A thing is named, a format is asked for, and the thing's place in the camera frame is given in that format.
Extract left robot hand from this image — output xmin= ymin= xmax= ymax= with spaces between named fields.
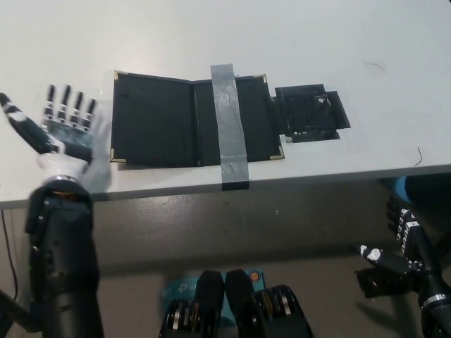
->
xmin=0 ymin=83 xmax=99 ymax=184

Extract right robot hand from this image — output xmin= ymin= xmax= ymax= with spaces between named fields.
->
xmin=350 ymin=193 xmax=447 ymax=306

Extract black diary with gold corners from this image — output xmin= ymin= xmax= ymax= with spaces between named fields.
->
xmin=109 ymin=70 xmax=285 ymax=168

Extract black tape patch on desk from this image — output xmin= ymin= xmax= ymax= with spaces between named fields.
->
xmin=270 ymin=83 xmax=352 ymax=144

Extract blue round object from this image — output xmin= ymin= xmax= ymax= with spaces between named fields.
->
xmin=393 ymin=177 xmax=413 ymax=205

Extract black stand leg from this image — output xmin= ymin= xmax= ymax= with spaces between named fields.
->
xmin=0 ymin=288 xmax=39 ymax=334

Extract teal router box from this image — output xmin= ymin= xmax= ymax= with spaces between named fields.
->
xmin=161 ymin=269 xmax=265 ymax=321

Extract thin black cable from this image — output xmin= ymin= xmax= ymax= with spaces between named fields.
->
xmin=1 ymin=211 xmax=20 ymax=300

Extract grey duct tape strip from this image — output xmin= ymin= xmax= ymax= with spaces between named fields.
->
xmin=209 ymin=62 xmax=252 ymax=192

